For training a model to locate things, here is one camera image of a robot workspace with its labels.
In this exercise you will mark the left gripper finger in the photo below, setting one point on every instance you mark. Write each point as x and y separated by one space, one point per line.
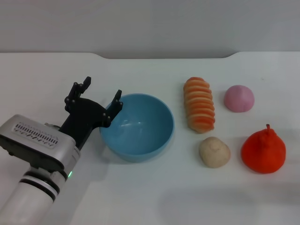
114 105
78 90

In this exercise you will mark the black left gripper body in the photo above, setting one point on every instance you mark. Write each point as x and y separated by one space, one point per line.
82 117

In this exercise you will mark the blue bowl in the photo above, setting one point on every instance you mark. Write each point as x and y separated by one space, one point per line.
140 131

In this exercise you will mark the orange toy fruit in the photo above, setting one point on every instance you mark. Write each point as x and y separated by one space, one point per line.
263 152

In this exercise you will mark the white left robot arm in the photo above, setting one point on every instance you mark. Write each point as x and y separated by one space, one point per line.
28 199

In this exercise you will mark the orange striped toy bread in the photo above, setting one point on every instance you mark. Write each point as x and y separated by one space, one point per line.
200 105

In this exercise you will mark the beige toy bun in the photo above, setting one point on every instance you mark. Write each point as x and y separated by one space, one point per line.
214 153

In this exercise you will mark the pink toy bun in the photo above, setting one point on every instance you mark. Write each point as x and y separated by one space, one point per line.
239 99

